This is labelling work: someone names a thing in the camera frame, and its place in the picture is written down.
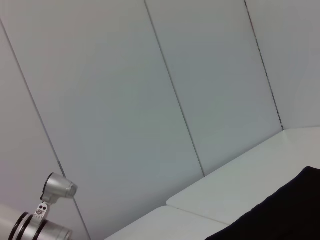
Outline black shirt with white lettering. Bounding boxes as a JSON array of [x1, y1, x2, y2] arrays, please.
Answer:
[[204, 165, 320, 240]]

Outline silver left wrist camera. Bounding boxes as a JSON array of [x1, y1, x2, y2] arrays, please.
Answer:
[[33, 172, 79, 226]]

